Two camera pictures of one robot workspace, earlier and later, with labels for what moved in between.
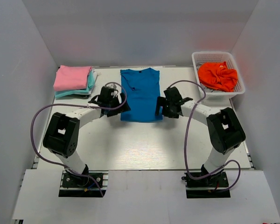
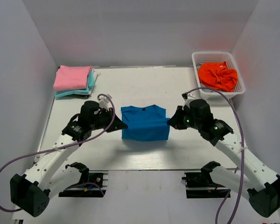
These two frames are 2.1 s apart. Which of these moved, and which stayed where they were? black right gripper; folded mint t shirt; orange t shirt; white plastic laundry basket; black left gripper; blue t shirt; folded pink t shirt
Moved: black right gripper; blue t shirt; black left gripper
Stayed: white plastic laundry basket; folded mint t shirt; folded pink t shirt; orange t shirt
